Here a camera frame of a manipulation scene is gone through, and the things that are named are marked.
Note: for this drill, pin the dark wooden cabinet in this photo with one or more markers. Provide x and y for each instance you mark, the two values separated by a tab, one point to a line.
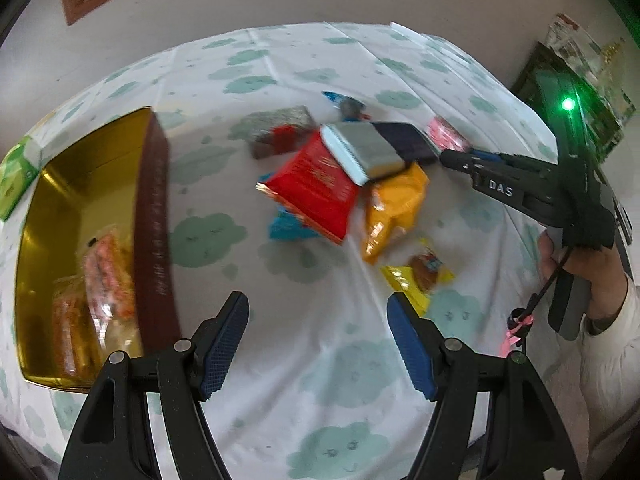
542	85

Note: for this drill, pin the red snack packet gold print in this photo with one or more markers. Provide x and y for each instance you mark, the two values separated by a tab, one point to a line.
312	187

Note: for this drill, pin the cloud print tablecloth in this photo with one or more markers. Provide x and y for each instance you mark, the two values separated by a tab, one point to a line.
320	320

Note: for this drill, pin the orange yellow snack packet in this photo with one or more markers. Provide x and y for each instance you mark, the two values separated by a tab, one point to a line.
72	330

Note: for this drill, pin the navy and silver snack packet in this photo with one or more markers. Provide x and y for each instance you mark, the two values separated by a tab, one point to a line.
370	147

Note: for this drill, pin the paper wall calendar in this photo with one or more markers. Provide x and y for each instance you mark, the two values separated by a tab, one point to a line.
570	40

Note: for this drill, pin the person's right hand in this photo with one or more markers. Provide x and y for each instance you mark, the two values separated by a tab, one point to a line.
605	280

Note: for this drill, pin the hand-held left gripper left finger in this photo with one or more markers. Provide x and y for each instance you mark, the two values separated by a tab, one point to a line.
225	355

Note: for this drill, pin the yellow packet with brown cookie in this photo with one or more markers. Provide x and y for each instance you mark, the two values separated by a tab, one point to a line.
430	265

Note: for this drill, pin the glittery snack packet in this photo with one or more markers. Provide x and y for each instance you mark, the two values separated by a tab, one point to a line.
280	117

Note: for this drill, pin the small blue candy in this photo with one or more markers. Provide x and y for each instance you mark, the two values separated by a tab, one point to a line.
345	102

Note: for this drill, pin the small red snack packet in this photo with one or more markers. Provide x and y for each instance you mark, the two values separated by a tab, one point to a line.
290	137

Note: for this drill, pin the green cardboard box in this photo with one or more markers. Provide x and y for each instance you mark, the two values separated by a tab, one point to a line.
15	180

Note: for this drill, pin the pink snack packet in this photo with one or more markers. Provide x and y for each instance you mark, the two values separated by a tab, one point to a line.
445	135

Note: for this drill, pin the blue snack packet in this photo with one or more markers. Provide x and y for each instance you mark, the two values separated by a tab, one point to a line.
287	225

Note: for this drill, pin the pale snack packet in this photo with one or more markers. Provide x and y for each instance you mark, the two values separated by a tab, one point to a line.
122	337

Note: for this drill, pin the large orange snack packet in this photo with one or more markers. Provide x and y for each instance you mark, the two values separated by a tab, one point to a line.
395	205

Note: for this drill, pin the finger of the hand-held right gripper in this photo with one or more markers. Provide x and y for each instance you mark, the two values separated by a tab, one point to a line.
530	165
500	187

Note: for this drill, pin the brown tin box gold inside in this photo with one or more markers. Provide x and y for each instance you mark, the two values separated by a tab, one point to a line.
152	240

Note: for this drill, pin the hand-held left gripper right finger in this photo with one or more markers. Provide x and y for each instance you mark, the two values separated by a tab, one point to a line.
410	345

